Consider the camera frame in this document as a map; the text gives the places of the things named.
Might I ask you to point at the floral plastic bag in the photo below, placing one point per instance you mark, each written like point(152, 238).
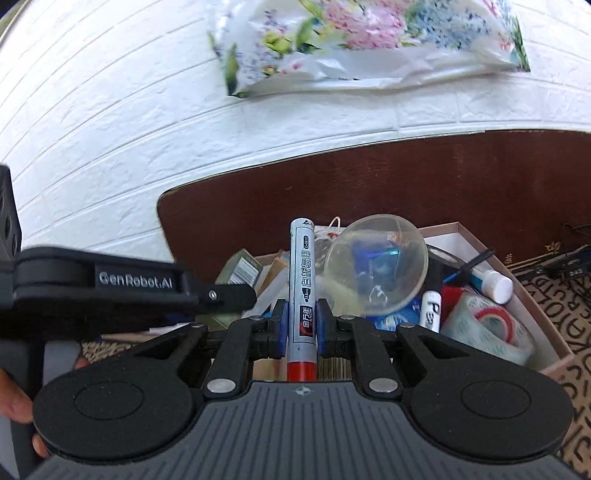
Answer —
point(369, 41)

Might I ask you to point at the brown wooden headboard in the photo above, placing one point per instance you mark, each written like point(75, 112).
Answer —
point(277, 194)

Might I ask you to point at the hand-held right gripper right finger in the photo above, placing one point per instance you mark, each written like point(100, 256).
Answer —
point(324, 325)

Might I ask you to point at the red tape roll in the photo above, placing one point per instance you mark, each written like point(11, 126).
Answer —
point(496, 321)

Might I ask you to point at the grey marker with red cap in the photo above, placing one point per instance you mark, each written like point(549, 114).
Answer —
point(302, 277)

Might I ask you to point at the brown cardboard box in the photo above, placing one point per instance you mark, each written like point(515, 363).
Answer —
point(531, 304)

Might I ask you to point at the translucent plastic funnel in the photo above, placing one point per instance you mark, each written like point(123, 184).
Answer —
point(351, 286)

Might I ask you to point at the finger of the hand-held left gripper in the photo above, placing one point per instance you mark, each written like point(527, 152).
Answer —
point(138, 281)

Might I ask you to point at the blue box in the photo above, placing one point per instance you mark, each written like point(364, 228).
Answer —
point(401, 318)

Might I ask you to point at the person's left hand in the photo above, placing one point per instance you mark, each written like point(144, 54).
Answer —
point(16, 399)

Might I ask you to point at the blue and black pen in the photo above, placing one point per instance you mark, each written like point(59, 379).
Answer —
point(475, 261)

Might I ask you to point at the black adapter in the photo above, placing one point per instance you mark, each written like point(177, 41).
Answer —
point(572, 270)

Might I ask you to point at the black tape roll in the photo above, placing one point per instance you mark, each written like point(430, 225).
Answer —
point(436, 253)

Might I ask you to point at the green packet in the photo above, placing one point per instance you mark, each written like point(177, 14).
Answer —
point(238, 270)

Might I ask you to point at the white capped bottle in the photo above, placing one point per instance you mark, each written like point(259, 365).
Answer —
point(496, 285)

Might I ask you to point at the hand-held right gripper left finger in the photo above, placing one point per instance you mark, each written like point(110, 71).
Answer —
point(279, 325)

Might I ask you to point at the black and white marker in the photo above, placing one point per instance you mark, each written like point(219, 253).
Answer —
point(431, 309)

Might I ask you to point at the letter print tablecloth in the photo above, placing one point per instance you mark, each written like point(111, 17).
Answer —
point(577, 332)

